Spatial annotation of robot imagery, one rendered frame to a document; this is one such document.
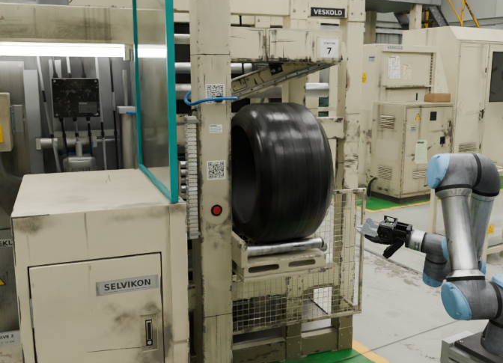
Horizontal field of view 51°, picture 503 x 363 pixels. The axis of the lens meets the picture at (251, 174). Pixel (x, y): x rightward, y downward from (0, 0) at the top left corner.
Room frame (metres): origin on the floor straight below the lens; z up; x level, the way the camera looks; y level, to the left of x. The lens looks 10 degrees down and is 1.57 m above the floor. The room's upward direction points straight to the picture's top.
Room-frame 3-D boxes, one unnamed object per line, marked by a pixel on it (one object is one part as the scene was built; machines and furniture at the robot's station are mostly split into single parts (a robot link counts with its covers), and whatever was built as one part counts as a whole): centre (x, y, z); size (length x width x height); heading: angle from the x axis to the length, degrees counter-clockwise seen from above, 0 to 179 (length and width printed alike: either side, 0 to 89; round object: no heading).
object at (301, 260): (2.04, -0.12, 0.84); 0.36 x 0.09 x 0.06; 110
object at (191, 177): (2.01, 0.23, 1.19); 0.05 x 0.04 x 0.48; 20
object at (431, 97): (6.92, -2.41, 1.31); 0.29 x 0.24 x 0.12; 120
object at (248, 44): (2.49, -0.09, 1.71); 0.61 x 0.25 x 0.15; 110
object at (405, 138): (6.87, -2.10, 0.62); 0.91 x 0.58 x 1.25; 120
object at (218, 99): (2.07, 0.16, 1.50); 0.19 x 0.19 x 0.06; 20
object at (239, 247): (2.11, 0.09, 0.90); 0.40 x 0.03 x 0.10; 20
